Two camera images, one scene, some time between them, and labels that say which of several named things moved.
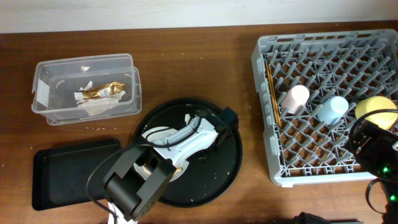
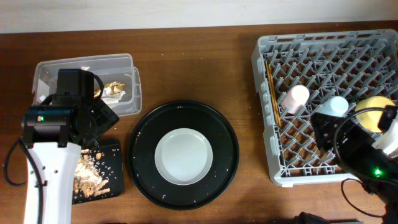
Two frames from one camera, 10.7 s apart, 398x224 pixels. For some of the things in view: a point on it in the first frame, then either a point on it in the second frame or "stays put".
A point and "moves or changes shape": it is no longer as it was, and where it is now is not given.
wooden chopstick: [272, 93] stays put
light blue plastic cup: [333, 110] stays put
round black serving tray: [209, 177] stays put
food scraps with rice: [176, 170] → [87, 178]
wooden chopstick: [275, 94] stays put
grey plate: [154, 134] moves or changes shape
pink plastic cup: [295, 99] stays put
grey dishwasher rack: [309, 84] stays put
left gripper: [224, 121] → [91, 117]
